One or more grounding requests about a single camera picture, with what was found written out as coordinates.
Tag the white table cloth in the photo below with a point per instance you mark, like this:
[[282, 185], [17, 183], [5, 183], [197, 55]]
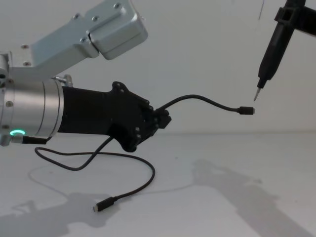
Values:
[[222, 187]]

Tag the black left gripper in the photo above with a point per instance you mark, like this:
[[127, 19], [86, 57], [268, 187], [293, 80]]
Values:
[[93, 111]]

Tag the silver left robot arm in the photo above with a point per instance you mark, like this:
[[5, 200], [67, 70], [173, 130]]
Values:
[[29, 111]]

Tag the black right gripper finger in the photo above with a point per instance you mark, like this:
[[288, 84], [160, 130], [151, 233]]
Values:
[[304, 22]]

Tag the black pen-shaped tool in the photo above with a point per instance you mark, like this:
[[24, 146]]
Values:
[[274, 47]]

